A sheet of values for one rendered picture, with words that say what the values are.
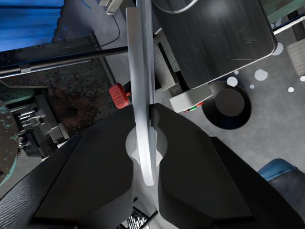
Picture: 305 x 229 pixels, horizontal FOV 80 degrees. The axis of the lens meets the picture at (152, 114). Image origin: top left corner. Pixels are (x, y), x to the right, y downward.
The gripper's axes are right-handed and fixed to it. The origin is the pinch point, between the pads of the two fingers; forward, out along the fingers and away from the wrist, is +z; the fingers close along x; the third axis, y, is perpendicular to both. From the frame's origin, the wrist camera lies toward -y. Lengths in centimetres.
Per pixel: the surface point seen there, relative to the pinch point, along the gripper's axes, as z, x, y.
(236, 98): 84, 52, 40
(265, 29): 12.6, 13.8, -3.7
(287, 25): 61, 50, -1
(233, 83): 26.5, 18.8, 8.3
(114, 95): 38.7, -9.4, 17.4
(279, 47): 22.2, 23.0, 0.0
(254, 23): 13.6, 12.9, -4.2
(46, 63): 84, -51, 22
